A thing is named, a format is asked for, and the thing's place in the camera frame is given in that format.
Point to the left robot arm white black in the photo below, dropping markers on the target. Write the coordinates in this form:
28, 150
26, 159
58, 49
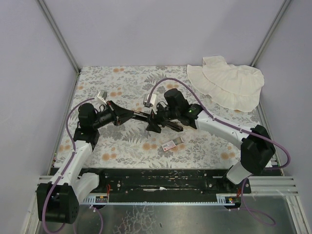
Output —
59, 199

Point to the right aluminium frame post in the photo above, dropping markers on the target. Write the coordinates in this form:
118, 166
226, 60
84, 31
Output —
271, 31

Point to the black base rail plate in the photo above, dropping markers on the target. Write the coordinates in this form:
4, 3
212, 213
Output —
191, 198

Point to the black stapler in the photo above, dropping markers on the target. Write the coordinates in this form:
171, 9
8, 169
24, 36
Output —
141, 116

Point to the aluminium extrusion crossbar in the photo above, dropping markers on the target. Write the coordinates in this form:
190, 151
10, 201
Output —
254, 185

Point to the white slotted cable duct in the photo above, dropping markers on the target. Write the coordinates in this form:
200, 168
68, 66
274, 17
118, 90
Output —
95, 199

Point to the cream white cloth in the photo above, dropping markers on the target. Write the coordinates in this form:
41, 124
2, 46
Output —
230, 86

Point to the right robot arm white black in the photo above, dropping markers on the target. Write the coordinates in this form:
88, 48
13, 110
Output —
256, 150

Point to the red white staple box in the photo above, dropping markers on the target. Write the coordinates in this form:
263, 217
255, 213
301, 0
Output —
172, 143

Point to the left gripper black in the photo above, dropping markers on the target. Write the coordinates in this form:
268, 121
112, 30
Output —
115, 114

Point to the aluminium frame post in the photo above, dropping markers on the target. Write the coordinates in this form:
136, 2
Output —
57, 33
271, 31

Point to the left aluminium frame post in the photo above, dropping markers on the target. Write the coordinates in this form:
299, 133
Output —
57, 33

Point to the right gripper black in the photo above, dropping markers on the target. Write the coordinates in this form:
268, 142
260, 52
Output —
154, 121

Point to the floral patterned table mat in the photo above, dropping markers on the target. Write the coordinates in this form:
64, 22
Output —
130, 145

